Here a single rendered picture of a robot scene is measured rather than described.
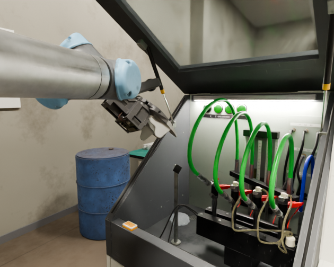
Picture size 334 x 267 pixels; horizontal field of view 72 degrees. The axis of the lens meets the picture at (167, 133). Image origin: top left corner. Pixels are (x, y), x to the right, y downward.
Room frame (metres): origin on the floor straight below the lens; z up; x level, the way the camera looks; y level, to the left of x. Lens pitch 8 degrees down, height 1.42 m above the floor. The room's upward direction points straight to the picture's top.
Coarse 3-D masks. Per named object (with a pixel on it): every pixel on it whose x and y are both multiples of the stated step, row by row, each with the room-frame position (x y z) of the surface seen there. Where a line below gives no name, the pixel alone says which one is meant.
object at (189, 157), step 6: (210, 102) 0.81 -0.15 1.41; (216, 102) 0.83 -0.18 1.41; (228, 102) 0.91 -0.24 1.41; (204, 108) 0.79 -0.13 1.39; (204, 114) 0.77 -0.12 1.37; (234, 114) 0.96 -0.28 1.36; (198, 120) 0.75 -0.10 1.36; (192, 132) 0.73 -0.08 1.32; (192, 138) 0.72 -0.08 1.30; (192, 168) 0.72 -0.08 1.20; (198, 174) 0.75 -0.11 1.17
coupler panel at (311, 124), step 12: (288, 120) 0.95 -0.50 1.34; (300, 120) 0.92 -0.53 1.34; (312, 120) 0.90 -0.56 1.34; (288, 132) 0.95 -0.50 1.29; (300, 132) 0.92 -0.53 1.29; (312, 132) 0.89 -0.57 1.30; (288, 144) 0.94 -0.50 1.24; (300, 144) 0.92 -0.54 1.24; (312, 144) 0.89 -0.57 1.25; (288, 168) 0.94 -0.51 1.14; (300, 168) 0.91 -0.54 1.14
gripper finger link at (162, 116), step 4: (148, 104) 0.62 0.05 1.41; (152, 104) 0.62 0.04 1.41; (152, 108) 0.62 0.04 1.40; (156, 108) 0.62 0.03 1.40; (152, 112) 0.62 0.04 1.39; (156, 112) 0.62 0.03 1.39; (160, 112) 0.62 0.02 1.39; (160, 116) 0.63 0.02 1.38; (164, 116) 0.63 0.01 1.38; (164, 120) 0.63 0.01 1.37; (168, 120) 0.63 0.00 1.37
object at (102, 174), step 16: (80, 160) 2.23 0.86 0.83; (96, 160) 2.18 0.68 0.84; (112, 160) 2.23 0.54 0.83; (128, 160) 2.43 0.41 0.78; (80, 176) 2.24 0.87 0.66; (96, 176) 2.18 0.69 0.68; (112, 176) 2.23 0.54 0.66; (128, 176) 2.42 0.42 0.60; (80, 192) 2.25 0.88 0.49; (96, 192) 2.18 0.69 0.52; (112, 192) 2.22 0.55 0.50; (80, 208) 2.27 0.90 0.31; (96, 208) 2.18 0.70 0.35; (80, 224) 2.29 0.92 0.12; (96, 224) 2.18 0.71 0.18
